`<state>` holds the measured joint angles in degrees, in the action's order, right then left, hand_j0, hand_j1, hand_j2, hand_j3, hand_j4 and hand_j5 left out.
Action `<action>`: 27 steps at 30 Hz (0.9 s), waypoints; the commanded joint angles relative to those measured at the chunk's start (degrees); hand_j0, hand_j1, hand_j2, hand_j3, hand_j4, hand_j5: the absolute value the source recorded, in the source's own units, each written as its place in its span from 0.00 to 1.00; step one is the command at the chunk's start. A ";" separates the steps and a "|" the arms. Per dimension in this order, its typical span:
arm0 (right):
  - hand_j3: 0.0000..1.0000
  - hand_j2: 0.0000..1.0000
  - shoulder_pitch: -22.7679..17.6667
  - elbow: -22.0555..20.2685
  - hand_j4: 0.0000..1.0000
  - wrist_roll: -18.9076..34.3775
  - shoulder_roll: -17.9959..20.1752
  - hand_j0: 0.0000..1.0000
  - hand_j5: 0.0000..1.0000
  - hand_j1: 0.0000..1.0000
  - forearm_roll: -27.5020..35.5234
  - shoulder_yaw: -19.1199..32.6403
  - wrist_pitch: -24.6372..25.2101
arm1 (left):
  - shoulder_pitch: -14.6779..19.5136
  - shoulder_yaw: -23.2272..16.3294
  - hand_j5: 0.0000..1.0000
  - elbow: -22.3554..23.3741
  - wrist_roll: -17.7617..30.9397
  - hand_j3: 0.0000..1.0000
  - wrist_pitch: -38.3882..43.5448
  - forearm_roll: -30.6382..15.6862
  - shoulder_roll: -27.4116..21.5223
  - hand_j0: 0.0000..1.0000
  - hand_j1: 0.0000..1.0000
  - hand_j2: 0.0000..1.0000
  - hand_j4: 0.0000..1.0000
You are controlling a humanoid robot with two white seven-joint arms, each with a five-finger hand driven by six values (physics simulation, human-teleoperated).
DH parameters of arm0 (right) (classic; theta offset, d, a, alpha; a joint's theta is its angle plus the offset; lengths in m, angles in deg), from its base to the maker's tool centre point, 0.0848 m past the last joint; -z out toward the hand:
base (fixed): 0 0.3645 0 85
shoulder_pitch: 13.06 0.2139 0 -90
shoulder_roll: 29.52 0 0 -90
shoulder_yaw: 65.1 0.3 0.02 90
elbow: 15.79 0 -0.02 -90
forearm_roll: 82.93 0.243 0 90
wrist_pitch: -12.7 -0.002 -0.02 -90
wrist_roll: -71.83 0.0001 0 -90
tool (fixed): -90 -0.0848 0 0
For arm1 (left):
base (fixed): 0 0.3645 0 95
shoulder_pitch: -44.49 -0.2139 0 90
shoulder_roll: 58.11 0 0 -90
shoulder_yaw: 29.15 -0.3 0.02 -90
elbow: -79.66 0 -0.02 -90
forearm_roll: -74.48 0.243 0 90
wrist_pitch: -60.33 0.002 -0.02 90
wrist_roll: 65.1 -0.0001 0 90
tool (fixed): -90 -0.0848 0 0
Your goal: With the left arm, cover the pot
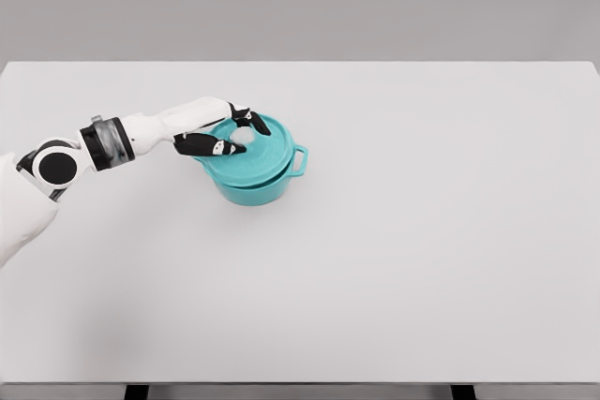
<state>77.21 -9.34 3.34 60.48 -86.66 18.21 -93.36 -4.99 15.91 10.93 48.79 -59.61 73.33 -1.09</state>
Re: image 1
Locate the teal pot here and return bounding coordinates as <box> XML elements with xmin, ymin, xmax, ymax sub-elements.
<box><xmin>196</xmin><ymin>144</ymin><xmax>310</xmax><ymax>207</ymax></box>

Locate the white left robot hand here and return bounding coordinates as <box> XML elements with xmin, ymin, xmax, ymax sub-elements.
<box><xmin>161</xmin><ymin>96</ymin><xmax>272</xmax><ymax>157</ymax></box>

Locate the teal pot lid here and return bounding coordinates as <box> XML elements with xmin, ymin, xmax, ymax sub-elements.
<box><xmin>194</xmin><ymin>112</ymin><xmax>295</xmax><ymax>185</ymax></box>

